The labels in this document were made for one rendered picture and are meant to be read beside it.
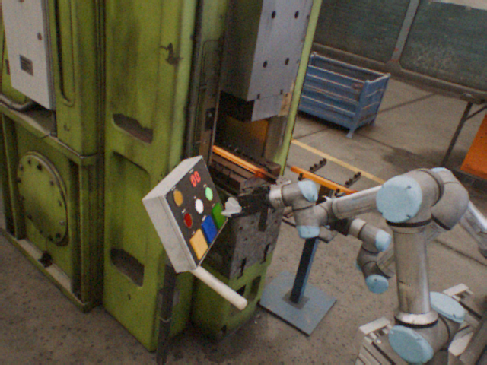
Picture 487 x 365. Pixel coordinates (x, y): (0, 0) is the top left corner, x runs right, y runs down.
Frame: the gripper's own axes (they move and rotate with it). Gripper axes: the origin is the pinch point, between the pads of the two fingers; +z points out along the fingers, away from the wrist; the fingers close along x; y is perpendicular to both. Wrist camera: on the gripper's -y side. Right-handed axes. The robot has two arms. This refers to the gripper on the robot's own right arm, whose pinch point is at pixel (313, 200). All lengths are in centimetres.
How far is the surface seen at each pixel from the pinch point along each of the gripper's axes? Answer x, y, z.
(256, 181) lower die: 0.1, 5.2, 30.7
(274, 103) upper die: 1.9, -32.7, 30.7
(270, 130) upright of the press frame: 24, -11, 45
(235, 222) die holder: -15.9, 20.3, 27.0
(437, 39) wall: 766, 16, 210
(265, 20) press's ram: -14, -67, 31
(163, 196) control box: -73, -20, 14
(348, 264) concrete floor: 111, 100, 13
